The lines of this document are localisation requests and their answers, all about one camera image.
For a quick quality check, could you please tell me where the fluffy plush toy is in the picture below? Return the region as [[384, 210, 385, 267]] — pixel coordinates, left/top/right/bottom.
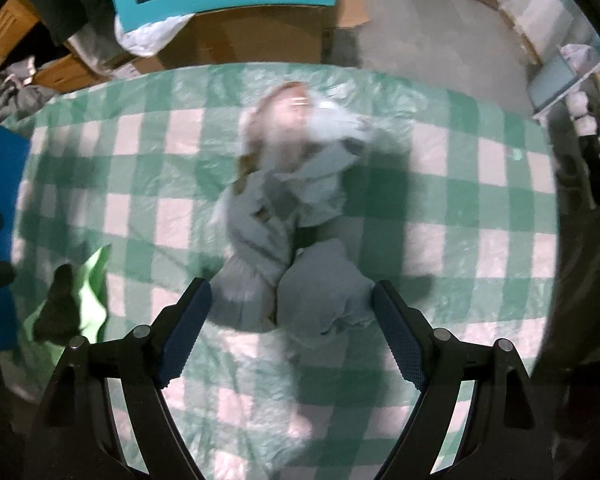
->
[[236, 80, 381, 173]]

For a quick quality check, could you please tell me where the blue-grey garment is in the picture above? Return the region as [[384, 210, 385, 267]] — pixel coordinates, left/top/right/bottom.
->
[[212, 150, 362, 281]]

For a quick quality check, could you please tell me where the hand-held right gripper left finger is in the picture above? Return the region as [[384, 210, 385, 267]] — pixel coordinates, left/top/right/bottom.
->
[[24, 277, 213, 480]]

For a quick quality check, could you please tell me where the large brown cardboard box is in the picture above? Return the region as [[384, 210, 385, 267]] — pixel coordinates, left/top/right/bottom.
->
[[157, 0, 372, 69]]

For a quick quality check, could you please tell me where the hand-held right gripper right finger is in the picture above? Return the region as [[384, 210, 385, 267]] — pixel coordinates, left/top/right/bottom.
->
[[372, 280, 576, 480]]

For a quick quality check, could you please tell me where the light green cloth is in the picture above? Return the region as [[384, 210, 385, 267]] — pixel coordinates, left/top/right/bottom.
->
[[10, 244, 113, 401]]

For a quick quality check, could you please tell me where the light grey cloth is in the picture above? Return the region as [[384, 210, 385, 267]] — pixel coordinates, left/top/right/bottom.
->
[[206, 255, 281, 333]]

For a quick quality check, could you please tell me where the cardboard box with blue outside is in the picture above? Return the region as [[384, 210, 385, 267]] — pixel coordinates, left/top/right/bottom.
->
[[0, 119, 32, 357]]

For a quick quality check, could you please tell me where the grey patterned cloth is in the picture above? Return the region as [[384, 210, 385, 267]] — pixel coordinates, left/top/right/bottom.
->
[[0, 52, 57, 127]]

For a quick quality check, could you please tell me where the glass panel with white frame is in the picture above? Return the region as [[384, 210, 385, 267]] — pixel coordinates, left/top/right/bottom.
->
[[525, 51, 600, 122]]

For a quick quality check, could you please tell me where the white plastic bag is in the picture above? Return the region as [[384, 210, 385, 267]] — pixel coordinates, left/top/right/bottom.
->
[[113, 10, 192, 58]]

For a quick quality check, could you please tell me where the green white checked blanket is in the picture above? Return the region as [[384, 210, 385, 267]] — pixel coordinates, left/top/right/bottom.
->
[[0, 62, 563, 480]]

